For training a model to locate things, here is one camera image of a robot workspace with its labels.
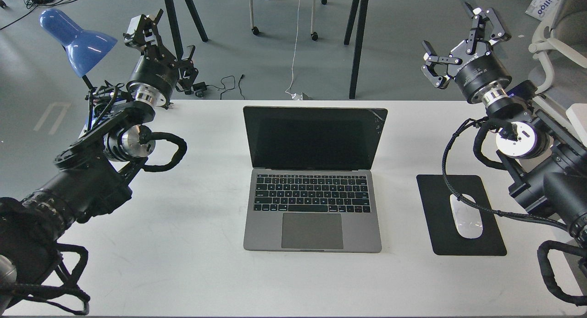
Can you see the blue desk lamp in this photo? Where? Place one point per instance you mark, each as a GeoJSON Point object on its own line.
{"type": "Point", "coordinates": [84, 48]}

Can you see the white swiiloo box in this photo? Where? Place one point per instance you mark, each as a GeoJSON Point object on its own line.
{"type": "Point", "coordinates": [538, 9]}

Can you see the white rolling stand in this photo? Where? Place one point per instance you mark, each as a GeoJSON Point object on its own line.
{"type": "Point", "coordinates": [280, 18]}

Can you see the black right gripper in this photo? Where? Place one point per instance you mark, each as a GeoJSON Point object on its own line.
{"type": "Point", "coordinates": [474, 65]}

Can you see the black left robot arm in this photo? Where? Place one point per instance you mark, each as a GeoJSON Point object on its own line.
{"type": "Point", "coordinates": [96, 170]}

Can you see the white office chair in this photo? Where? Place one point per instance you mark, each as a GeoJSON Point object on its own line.
{"type": "Point", "coordinates": [559, 44]}

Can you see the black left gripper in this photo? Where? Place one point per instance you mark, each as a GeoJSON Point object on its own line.
{"type": "Point", "coordinates": [151, 80]}

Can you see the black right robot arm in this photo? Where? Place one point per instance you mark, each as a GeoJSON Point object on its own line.
{"type": "Point", "coordinates": [546, 162]}

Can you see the black mouse pad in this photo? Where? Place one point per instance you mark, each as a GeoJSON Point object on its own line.
{"type": "Point", "coordinates": [455, 228]}

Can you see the white computer mouse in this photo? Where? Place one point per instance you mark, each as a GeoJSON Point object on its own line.
{"type": "Point", "coordinates": [467, 219]}

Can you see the grey laptop computer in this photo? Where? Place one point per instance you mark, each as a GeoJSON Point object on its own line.
{"type": "Point", "coordinates": [311, 183]}

